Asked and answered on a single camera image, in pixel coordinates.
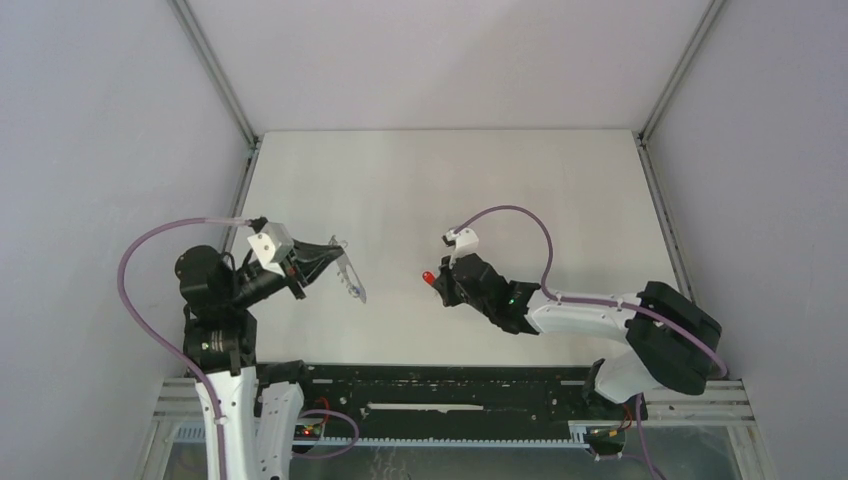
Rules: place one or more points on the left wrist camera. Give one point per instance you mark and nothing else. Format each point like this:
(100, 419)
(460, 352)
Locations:
(272, 245)

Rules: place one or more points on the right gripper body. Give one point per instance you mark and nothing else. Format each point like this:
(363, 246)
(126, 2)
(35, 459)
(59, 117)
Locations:
(453, 295)

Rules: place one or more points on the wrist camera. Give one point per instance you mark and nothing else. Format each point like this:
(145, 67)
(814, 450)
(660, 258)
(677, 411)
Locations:
(272, 245)
(462, 242)

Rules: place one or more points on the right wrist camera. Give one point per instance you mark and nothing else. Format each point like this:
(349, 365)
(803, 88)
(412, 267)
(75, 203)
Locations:
(462, 242)

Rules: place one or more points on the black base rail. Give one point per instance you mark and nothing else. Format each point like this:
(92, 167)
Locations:
(453, 403)

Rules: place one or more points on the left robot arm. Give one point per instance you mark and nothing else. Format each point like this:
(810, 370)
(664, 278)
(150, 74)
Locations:
(250, 422)

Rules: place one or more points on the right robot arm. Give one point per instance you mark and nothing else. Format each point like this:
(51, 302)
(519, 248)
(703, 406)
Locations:
(668, 339)

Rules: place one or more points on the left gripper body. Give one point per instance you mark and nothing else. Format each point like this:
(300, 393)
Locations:
(289, 266)

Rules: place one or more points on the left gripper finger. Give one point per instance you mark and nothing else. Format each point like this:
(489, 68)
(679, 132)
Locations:
(312, 272)
(310, 253)

